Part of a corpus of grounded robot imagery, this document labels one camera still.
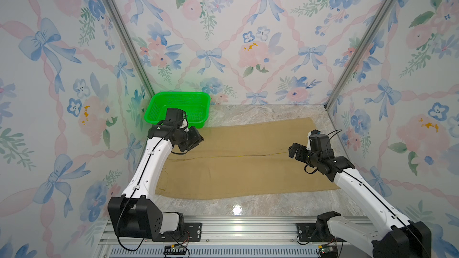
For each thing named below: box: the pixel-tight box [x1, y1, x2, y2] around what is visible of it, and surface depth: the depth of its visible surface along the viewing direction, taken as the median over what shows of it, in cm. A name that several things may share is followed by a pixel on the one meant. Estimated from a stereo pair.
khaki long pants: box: [155, 117, 341, 199], surface depth 94 cm
